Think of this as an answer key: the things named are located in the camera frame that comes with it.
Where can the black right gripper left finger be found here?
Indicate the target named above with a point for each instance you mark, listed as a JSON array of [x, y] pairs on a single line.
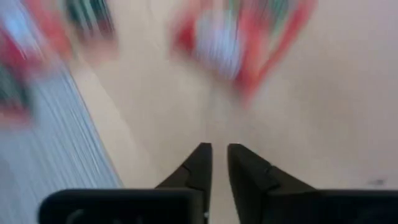
[[186, 202]]

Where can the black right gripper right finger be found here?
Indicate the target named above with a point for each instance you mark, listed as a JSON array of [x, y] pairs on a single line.
[[264, 199]]

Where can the red tea packet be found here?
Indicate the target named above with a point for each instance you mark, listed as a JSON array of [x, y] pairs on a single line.
[[90, 18], [12, 56], [248, 62]]

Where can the grey woven mat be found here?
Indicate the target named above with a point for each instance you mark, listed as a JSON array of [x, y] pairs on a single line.
[[46, 155]]

